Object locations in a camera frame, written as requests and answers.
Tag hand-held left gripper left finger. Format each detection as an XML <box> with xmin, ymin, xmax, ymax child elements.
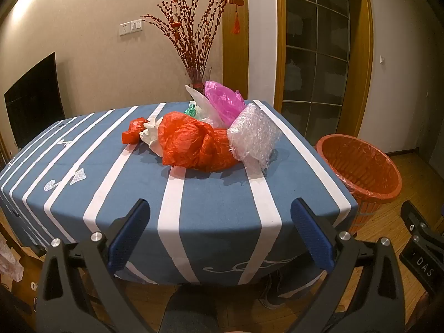
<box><xmin>35</xmin><ymin>198</ymin><xmax>163</xmax><ymax>333</ymax></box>

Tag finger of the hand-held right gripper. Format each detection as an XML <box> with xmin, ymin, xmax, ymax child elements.
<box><xmin>400</xmin><ymin>200</ymin><xmax>444</xmax><ymax>247</ymax></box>

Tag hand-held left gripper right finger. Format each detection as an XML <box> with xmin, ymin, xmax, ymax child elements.
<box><xmin>291</xmin><ymin>198</ymin><xmax>406</xmax><ymax>333</ymax></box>

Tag orange plastic waste basket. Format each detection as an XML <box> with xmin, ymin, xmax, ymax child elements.
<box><xmin>315</xmin><ymin>133</ymin><xmax>403</xmax><ymax>234</ymax></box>

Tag large translucent plastic bag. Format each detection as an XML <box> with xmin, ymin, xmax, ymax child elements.
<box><xmin>185</xmin><ymin>84</ymin><xmax>226</xmax><ymax>129</ymax></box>

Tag pink plastic bag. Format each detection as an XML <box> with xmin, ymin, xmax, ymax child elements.
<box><xmin>204</xmin><ymin>80</ymin><xmax>247</xmax><ymax>127</ymax></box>

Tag clear bin liner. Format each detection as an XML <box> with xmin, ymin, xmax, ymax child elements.
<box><xmin>317</xmin><ymin>135</ymin><xmax>403</xmax><ymax>198</ymax></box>

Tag blue white striped tablecloth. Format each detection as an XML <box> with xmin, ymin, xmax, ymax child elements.
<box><xmin>0</xmin><ymin>100</ymin><xmax>359</xmax><ymax>287</ymax></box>

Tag grey chair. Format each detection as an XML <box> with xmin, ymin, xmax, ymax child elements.
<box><xmin>163</xmin><ymin>286</ymin><xmax>217</xmax><ymax>333</ymax></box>

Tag small red plastic bag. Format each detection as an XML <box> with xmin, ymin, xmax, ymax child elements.
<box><xmin>121</xmin><ymin>118</ymin><xmax>150</xmax><ymax>145</ymax></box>

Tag large red plastic bag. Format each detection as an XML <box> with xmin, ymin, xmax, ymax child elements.
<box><xmin>158</xmin><ymin>112</ymin><xmax>243</xmax><ymax>172</ymax></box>

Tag clear bubble wrap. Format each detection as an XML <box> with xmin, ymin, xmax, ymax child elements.
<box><xmin>227</xmin><ymin>103</ymin><xmax>282</xmax><ymax>174</ymax></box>

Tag white patterned plastic bag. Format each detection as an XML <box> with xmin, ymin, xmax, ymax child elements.
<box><xmin>0</xmin><ymin>239</ymin><xmax>25</xmax><ymax>281</ymax></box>

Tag black television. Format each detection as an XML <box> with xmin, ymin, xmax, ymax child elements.
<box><xmin>3</xmin><ymin>52</ymin><xmax>66</xmax><ymax>150</ymax></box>

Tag glass panel door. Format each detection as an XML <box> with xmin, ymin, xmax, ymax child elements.
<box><xmin>282</xmin><ymin>0</ymin><xmax>351</xmax><ymax>129</ymax></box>

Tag red berry branches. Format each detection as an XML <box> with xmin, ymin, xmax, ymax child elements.
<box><xmin>140</xmin><ymin>0</ymin><xmax>230</xmax><ymax>84</ymax></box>

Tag wooden door frame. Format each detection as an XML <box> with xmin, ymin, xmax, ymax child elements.
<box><xmin>274</xmin><ymin>0</ymin><xmax>374</xmax><ymax>138</ymax></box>

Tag wooden wall trim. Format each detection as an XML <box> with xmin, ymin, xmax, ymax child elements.
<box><xmin>222</xmin><ymin>0</ymin><xmax>249</xmax><ymax>101</ymax></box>

